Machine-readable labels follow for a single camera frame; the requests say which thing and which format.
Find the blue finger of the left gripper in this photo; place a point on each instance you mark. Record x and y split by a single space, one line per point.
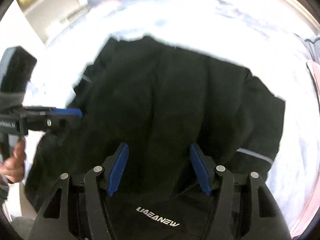
50 119

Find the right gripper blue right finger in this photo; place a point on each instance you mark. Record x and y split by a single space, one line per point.
243 206

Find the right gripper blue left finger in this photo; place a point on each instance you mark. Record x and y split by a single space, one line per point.
77 206

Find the black hooded jacket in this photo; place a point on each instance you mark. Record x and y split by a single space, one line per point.
160 100

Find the person left hand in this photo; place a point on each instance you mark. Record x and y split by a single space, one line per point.
14 167

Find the white bookshelf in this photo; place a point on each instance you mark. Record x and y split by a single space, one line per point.
47 17

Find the grey floral bed cover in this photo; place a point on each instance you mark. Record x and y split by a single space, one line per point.
215 28

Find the grey pillow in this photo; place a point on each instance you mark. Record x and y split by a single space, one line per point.
312 49

